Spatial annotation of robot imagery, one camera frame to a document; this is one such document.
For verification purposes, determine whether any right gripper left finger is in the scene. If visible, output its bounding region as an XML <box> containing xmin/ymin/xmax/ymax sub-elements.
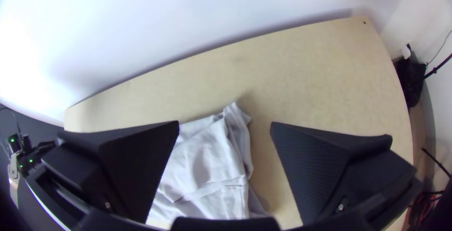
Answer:
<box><xmin>41</xmin><ymin>119</ymin><xmax>180</xmax><ymax>224</ymax></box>

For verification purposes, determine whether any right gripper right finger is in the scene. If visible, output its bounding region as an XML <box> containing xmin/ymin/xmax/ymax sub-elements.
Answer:
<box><xmin>270</xmin><ymin>121</ymin><xmax>418</xmax><ymax>225</ymax></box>

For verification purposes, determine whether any light grey t-shirt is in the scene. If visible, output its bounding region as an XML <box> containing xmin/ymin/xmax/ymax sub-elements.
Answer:
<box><xmin>145</xmin><ymin>101</ymin><xmax>273</xmax><ymax>229</ymax></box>

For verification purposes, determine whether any black bag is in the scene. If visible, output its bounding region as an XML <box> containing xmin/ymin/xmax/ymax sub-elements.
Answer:
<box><xmin>393</xmin><ymin>44</ymin><xmax>427</xmax><ymax>109</ymax></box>

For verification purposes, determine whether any black cable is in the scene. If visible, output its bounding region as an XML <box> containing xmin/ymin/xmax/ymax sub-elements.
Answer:
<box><xmin>425</xmin><ymin>30</ymin><xmax>452</xmax><ymax>66</ymax></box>

